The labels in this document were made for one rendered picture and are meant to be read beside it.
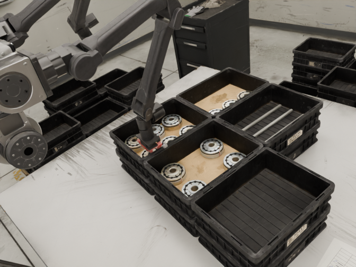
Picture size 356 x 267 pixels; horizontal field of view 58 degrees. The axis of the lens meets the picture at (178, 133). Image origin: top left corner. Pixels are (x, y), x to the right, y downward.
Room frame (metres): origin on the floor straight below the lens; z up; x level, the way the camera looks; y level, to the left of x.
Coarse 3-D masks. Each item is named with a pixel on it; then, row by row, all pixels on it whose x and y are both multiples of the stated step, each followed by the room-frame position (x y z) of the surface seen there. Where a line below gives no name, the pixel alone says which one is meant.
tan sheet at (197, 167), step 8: (224, 144) 1.12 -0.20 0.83; (200, 152) 1.10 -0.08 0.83; (224, 152) 1.07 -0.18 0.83; (232, 152) 1.06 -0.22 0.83; (184, 160) 1.07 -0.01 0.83; (192, 160) 1.06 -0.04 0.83; (200, 160) 1.05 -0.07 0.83; (208, 160) 1.04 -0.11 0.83; (216, 160) 1.03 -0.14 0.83; (192, 168) 1.01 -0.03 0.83; (200, 168) 1.00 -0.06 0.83; (208, 168) 0.99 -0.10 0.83; (216, 168) 0.98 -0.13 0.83; (192, 176) 0.96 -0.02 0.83; (200, 176) 0.95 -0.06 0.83; (208, 176) 0.94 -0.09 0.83; (216, 176) 0.93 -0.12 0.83
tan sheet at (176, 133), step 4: (184, 120) 1.37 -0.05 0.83; (184, 124) 1.33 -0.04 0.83; (188, 124) 1.33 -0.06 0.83; (192, 124) 1.32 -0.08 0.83; (180, 128) 1.31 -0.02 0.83; (168, 132) 1.29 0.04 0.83; (172, 132) 1.29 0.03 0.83; (176, 132) 1.28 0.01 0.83; (164, 136) 1.27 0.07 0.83; (140, 152) 1.18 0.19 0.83
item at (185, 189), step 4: (192, 180) 0.91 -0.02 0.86; (196, 180) 0.90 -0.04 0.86; (200, 180) 0.90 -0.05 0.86; (184, 184) 0.89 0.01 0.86; (188, 184) 0.89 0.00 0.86; (200, 184) 0.88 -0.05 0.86; (204, 184) 0.87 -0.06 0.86; (184, 188) 0.88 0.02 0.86; (188, 188) 0.87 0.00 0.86; (184, 192) 0.85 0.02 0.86; (188, 192) 0.85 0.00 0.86; (188, 196) 0.83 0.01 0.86
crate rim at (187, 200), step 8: (216, 120) 1.18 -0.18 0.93; (200, 128) 1.15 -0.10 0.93; (232, 128) 1.10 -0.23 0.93; (184, 136) 1.11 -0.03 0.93; (256, 144) 0.97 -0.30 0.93; (160, 152) 1.03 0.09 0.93; (240, 160) 0.90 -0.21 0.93; (232, 168) 0.86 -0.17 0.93; (160, 176) 0.89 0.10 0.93; (168, 184) 0.84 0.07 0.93; (208, 184) 0.81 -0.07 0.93; (176, 192) 0.80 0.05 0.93; (200, 192) 0.77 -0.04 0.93; (184, 200) 0.76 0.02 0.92
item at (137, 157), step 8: (184, 104) 1.36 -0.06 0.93; (200, 112) 1.27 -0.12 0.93; (208, 120) 1.19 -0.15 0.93; (192, 128) 1.15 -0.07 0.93; (112, 136) 1.21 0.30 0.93; (120, 144) 1.15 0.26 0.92; (168, 144) 1.08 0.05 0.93; (128, 152) 1.09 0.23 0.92; (152, 152) 1.04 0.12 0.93; (136, 160) 1.04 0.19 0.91; (144, 160) 1.01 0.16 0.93
